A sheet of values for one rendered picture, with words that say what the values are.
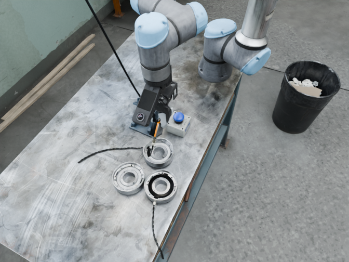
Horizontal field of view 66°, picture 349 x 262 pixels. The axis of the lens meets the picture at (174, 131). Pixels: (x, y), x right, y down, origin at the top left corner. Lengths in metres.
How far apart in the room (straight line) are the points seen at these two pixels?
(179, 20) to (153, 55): 0.10
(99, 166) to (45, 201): 0.20
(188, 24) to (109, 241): 0.63
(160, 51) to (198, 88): 0.54
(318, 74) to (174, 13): 1.53
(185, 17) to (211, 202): 1.27
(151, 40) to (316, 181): 1.59
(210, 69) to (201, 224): 0.94
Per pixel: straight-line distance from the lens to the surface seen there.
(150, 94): 0.72
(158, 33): 0.61
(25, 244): 0.95
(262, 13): 0.95
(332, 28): 3.28
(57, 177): 1.00
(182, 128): 0.95
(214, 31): 1.06
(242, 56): 1.01
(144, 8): 0.76
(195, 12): 0.69
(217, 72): 1.15
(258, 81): 2.42
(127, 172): 0.90
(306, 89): 1.95
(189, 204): 1.47
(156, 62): 0.65
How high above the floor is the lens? 1.61
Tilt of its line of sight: 54 degrees down
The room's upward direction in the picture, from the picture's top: 2 degrees counter-clockwise
